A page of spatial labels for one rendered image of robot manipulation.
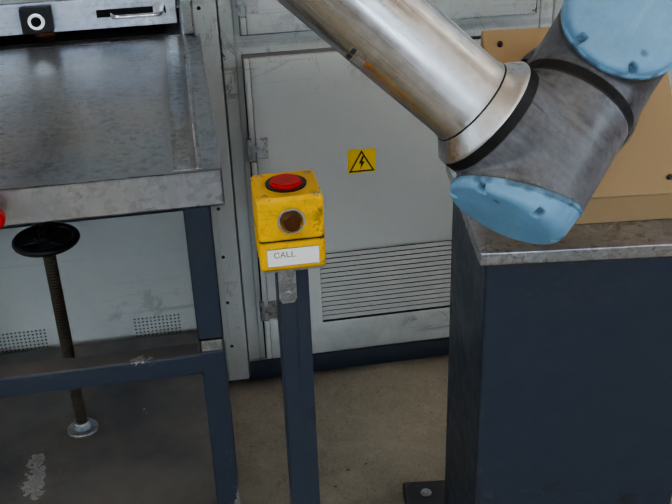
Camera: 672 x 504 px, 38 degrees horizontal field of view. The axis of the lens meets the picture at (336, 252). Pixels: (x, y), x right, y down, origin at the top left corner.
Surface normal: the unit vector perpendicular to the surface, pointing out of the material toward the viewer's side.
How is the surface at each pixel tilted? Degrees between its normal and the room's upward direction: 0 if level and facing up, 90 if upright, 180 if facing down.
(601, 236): 0
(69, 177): 0
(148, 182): 90
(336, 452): 0
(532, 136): 71
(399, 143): 90
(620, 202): 90
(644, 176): 47
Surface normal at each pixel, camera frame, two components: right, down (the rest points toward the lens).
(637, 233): -0.03, -0.88
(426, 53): 0.22, 0.20
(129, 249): 0.17, 0.47
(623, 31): 0.07, -0.32
